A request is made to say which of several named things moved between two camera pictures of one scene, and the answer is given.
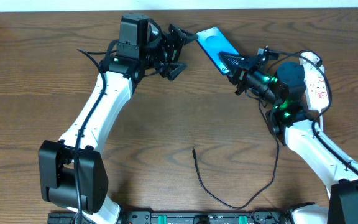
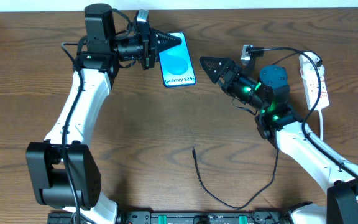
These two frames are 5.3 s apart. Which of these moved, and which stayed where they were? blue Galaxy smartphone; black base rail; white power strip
Moved: blue Galaxy smartphone
Stayed: black base rail; white power strip
